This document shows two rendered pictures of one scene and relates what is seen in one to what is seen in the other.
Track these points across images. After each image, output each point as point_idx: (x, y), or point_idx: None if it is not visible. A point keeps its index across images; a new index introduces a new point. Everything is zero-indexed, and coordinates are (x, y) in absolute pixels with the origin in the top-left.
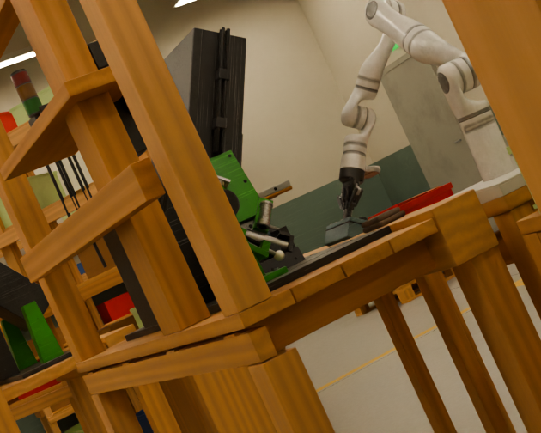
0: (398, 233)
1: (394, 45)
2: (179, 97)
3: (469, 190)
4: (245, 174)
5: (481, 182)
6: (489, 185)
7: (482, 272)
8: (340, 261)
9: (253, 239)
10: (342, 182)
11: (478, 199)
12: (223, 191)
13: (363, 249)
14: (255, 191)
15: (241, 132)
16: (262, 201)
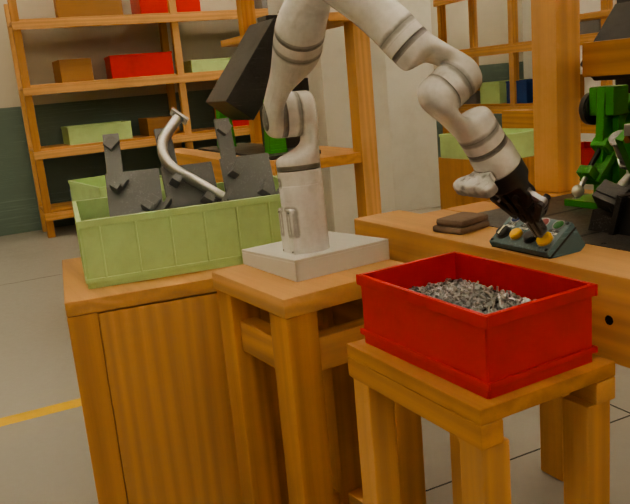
0: (435, 214)
1: (324, 1)
2: (531, 15)
3: (358, 218)
4: None
5: (331, 248)
6: (334, 234)
7: None
8: (489, 204)
9: (591, 159)
10: (527, 176)
11: (355, 230)
12: (533, 100)
13: (471, 210)
14: None
15: None
16: (619, 130)
